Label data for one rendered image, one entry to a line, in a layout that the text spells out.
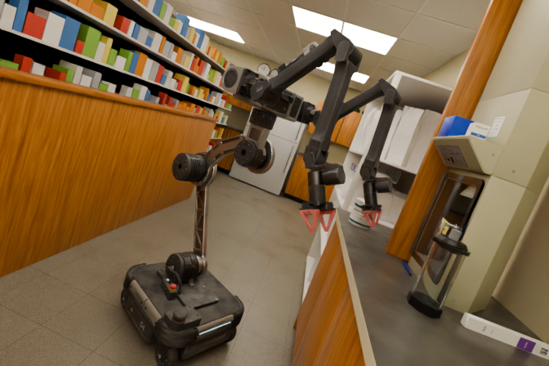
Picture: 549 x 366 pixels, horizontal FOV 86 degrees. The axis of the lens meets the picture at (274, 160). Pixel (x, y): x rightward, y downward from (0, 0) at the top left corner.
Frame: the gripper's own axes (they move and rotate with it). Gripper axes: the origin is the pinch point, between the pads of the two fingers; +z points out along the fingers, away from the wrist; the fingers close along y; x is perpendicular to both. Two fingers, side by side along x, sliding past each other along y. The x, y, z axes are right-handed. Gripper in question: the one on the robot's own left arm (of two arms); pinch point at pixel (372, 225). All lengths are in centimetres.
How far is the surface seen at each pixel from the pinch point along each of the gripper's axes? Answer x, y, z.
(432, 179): -25.7, 10.3, -19.3
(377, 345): -23, -69, 25
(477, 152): -46, -23, -23
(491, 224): -45.7, -16.6, 0.4
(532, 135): -61, -17, -27
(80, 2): 162, -78, -159
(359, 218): 17.1, 26.4, -3.1
